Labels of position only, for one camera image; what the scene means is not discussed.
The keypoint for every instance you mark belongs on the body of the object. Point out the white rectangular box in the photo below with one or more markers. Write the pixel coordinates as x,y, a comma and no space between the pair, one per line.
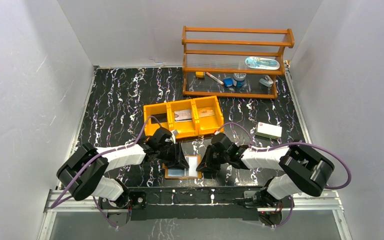
268,131

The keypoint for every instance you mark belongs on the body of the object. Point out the aluminium frame rail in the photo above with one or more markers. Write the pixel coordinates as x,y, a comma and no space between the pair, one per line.
60,201

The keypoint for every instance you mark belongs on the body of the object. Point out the small blue block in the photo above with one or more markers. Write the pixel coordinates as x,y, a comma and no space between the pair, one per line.
228,82

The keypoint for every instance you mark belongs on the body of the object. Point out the grey white stapler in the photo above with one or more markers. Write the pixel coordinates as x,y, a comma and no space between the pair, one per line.
266,81

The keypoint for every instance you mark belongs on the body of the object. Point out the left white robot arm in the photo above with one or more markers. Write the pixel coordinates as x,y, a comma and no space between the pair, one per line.
83,174

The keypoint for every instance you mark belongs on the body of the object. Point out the orange leather card holder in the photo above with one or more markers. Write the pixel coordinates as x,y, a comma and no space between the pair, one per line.
179,173

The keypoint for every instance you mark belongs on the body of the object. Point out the red white marker pen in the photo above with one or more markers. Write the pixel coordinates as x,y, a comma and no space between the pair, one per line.
214,78

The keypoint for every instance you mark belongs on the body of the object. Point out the orange three-compartment plastic bin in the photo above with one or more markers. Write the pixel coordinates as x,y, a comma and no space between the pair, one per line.
164,117

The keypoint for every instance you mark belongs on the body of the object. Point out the blister pack on shelf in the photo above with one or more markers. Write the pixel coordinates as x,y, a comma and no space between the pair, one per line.
261,63

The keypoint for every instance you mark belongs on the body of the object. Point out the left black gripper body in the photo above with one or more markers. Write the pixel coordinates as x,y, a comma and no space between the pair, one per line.
173,153

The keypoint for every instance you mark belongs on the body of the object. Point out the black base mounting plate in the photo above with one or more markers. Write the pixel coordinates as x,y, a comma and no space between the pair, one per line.
223,202

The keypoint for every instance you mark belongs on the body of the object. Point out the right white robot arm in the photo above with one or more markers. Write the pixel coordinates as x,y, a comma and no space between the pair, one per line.
305,169

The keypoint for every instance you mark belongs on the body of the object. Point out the orange wooden shelf rack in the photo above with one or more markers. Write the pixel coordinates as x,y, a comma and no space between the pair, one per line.
222,52

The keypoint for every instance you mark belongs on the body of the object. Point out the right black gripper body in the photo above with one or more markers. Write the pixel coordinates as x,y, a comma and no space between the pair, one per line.
214,159

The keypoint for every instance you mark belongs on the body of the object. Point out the brown card in bin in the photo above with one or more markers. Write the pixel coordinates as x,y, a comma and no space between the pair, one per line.
205,112

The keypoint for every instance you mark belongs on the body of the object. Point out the small yellow block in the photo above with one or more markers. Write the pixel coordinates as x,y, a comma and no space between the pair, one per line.
200,74

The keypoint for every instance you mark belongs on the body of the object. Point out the white striped card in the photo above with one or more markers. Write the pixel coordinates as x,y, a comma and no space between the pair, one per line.
183,115
193,162

